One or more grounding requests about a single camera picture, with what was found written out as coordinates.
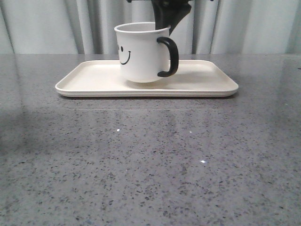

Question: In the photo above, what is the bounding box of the white smiley mug black handle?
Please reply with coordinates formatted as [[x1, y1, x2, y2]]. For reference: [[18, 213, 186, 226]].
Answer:
[[114, 22, 179, 83]]

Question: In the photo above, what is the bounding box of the cream rectangular plastic tray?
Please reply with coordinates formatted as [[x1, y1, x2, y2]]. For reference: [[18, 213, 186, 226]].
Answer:
[[55, 60, 239, 97]]

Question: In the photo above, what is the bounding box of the pale green pleated curtain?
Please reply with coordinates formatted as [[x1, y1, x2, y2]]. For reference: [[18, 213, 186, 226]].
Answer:
[[0, 0, 301, 54]]

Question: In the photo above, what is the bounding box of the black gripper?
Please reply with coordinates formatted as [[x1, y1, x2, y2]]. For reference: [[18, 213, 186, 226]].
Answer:
[[126, 0, 214, 35]]

